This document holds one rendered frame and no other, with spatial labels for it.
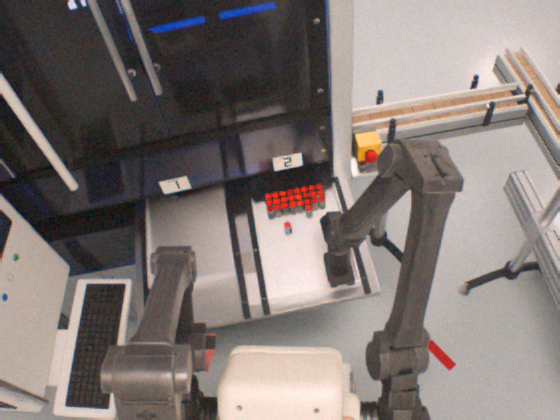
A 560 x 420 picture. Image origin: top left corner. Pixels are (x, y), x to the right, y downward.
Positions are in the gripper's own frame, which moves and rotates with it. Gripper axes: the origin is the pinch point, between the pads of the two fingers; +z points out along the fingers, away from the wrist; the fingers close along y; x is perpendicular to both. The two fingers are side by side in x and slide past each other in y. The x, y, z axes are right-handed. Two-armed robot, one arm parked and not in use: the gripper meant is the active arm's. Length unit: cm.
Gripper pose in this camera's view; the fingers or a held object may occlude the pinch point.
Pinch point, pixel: (339, 283)
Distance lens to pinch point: 139.3
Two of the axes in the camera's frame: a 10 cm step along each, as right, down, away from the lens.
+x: -9.8, 1.7, 0.0
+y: -1.4, -7.8, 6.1
